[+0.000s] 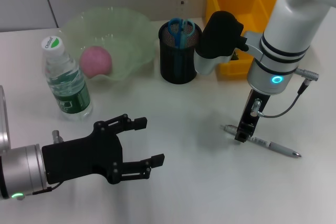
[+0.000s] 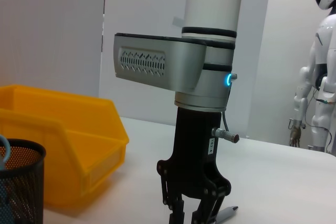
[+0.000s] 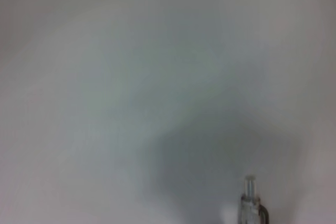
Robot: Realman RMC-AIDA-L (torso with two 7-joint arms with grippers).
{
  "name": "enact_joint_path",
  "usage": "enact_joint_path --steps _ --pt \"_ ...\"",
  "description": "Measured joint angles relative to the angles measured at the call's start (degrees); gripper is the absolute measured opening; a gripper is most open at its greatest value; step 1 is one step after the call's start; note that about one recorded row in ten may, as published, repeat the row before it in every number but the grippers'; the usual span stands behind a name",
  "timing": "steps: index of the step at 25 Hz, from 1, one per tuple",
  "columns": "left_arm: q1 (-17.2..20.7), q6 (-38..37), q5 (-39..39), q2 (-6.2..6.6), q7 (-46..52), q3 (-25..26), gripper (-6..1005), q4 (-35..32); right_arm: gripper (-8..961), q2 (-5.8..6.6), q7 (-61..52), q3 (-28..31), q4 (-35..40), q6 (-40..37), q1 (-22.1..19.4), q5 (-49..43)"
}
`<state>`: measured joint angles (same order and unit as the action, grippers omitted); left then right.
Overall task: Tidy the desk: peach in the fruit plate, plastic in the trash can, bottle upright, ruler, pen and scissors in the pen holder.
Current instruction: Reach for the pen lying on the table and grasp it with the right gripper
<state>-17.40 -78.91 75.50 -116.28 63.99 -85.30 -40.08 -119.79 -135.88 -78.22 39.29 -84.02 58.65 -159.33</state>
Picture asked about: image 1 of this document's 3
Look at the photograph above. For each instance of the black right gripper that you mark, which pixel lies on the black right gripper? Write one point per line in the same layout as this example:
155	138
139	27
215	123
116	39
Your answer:
250	119

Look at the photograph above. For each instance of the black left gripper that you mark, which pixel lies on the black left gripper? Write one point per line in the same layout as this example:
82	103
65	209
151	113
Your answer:
78	155

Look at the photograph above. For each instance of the grey pen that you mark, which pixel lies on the grey pen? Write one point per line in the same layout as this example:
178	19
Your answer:
281	148

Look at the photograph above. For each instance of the clear green-label water bottle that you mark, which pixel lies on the clear green-label water bottle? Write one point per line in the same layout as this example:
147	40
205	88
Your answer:
68	90

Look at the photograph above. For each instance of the pink peach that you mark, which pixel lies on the pink peach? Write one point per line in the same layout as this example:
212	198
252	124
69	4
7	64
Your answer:
95	61

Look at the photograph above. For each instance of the blue scissors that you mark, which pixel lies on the blue scissors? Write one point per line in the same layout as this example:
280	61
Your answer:
180	35

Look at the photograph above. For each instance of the transparent plastic ruler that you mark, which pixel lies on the transparent plastic ruler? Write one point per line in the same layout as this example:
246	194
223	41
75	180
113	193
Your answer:
183	11

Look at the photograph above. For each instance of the black mesh pen holder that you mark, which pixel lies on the black mesh pen holder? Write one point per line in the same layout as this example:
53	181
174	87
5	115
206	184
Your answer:
189	64

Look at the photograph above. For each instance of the translucent green fruit bowl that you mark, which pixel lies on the translucent green fruit bowl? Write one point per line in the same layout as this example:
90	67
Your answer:
126	30

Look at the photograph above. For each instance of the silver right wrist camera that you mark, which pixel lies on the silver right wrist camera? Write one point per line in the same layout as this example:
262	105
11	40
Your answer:
220	37

